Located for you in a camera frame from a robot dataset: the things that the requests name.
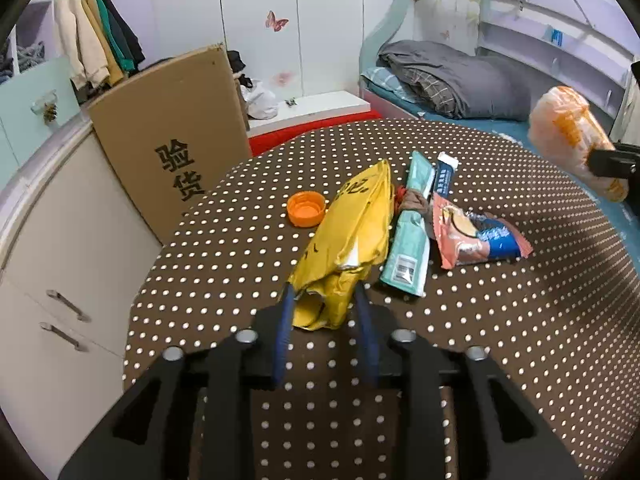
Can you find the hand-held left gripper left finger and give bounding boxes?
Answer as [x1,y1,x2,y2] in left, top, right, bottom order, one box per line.
[60,284,297,480]

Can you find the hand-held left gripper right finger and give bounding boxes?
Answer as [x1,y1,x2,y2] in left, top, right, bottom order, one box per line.
[352,284,586,480]

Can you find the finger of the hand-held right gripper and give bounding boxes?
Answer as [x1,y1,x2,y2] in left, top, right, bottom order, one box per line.
[587,141,640,181]

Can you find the orange and white plastic bag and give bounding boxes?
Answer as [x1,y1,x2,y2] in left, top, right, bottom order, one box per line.
[529,86,630,203]

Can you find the yellow packet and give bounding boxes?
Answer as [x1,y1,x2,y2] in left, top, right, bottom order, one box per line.
[290,159,396,331]

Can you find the teal long wrapper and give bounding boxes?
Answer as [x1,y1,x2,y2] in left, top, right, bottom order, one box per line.
[380,151,436,297]

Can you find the orange bottle cap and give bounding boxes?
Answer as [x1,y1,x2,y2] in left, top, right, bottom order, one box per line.
[286,191,326,227]

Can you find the lavender bed shelf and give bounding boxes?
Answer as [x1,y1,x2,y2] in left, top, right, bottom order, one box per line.
[477,0,638,116]

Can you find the brown and red wrapper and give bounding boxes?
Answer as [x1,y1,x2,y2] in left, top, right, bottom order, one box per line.
[395,186,432,217]

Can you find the pink and blue snack packet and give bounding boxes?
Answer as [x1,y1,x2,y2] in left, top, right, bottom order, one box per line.
[431,194,533,270]

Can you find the blue and white wrapper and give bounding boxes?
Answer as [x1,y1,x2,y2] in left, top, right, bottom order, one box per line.
[427,154,460,200]

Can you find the grey duvet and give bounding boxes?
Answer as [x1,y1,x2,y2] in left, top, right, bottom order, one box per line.
[377,40,533,120]

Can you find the red storage bench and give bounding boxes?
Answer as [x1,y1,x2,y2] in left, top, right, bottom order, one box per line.
[247,109,383,158]

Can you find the large cardboard box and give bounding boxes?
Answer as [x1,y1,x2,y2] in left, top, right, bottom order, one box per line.
[86,45,253,243]

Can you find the white board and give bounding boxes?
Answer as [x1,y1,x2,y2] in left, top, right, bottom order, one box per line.
[247,91,371,122]

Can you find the white lower cabinet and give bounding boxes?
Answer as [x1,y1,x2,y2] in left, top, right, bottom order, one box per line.
[0,110,163,431]

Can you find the blue checked pillow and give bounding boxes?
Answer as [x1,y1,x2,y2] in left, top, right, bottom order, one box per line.
[361,66,418,103]

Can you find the black cloth pile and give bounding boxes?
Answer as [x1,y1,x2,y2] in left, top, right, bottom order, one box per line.
[226,50,248,86]

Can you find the white wardrobe doors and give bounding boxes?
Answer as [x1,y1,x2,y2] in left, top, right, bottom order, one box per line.
[147,0,401,103]

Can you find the teal drawer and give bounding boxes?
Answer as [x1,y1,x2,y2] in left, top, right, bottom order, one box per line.
[0,55,82,181]

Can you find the black hanging coat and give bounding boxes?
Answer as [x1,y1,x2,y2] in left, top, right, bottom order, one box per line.
[100,0,147,68]

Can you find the yellow hanging jacket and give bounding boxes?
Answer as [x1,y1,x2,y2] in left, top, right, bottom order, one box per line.
[82,0,126,87]

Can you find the green hanging garment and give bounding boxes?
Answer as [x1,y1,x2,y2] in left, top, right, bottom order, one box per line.
[92,0,135,75]

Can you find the white hanging jacket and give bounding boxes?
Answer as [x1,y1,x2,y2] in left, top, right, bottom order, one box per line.
[52,0,111,90]

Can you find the folded jeans pile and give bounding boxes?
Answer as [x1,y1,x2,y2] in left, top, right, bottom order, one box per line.
[15,42,48,73]

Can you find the metal cabinet handle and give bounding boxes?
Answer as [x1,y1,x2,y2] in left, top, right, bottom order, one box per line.
[41,322,87,353]
[46,290,92,323]

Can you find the teal bunk bed frame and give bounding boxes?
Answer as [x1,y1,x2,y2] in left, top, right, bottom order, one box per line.
[360,0,640,106]

